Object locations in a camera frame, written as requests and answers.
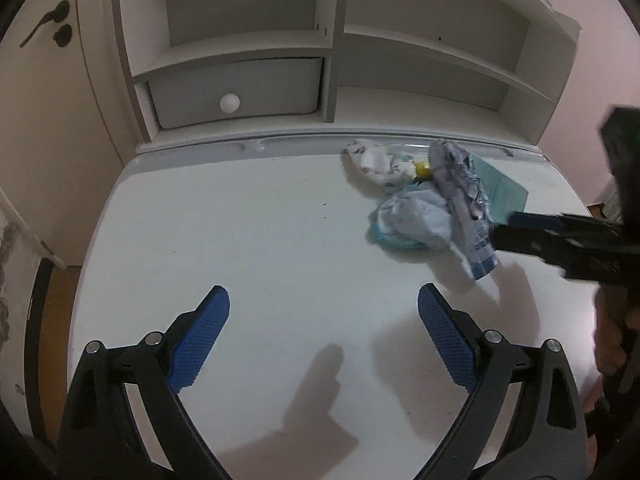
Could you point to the crumpled printed paper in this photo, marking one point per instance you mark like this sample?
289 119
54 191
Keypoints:
375 162

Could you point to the small yellow scrap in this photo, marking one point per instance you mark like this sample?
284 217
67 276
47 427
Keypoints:
424 170

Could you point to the black chair frame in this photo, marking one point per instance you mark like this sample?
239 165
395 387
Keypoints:
37 335

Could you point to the person's right hand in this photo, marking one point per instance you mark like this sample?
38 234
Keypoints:
612 345

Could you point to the black door lock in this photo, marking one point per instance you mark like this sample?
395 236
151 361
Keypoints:
64 35

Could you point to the cream door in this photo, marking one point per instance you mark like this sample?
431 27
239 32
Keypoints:
50 135

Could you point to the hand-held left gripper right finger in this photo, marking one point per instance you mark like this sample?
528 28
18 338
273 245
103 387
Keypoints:
445 340

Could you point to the white desk hutch shelf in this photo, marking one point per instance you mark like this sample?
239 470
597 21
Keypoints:
425 50

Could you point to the grey drawer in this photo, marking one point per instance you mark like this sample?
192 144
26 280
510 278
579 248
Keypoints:
270 87

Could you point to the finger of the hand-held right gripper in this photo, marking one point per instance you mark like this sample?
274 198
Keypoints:
535 220
520 240

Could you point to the crumpled blue white bag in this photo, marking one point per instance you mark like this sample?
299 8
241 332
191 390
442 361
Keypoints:
410 220

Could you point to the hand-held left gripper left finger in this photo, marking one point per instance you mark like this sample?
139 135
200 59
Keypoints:
197 345

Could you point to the white drawer knob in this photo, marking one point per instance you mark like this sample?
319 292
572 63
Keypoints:
230 102

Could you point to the teal card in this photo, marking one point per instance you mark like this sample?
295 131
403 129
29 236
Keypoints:
500 187

